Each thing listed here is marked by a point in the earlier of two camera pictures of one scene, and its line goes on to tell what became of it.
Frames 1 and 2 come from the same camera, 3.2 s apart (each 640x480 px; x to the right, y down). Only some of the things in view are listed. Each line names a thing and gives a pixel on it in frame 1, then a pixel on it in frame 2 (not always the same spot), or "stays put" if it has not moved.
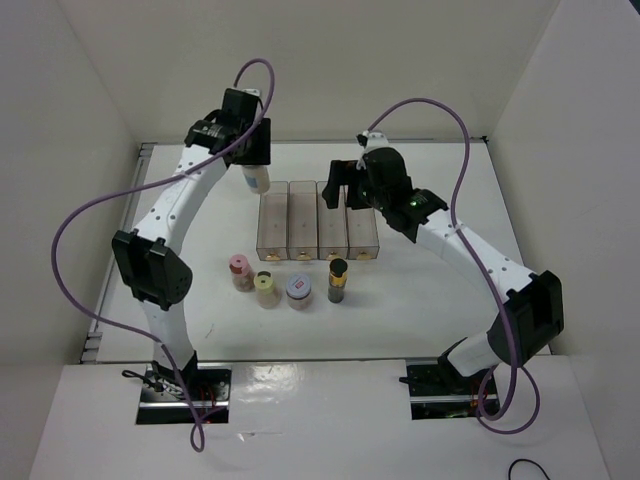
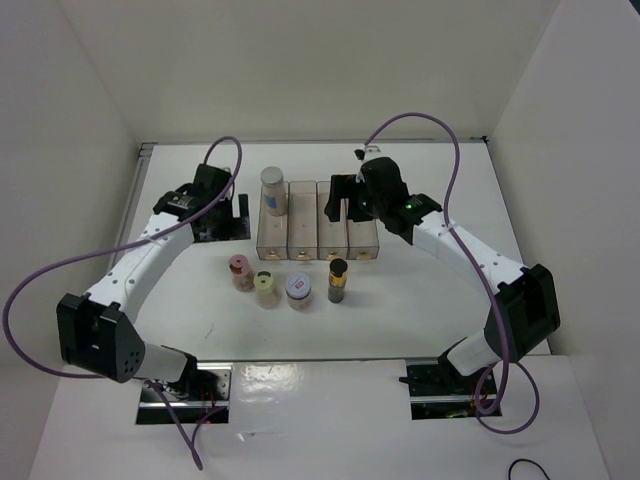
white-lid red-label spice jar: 298,292 stays put
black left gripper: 261,154 → 235,228
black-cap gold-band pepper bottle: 337,278 stays put
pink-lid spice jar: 242,278 stays put
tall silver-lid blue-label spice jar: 257,178 → 274,191
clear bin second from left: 302,220 stays put
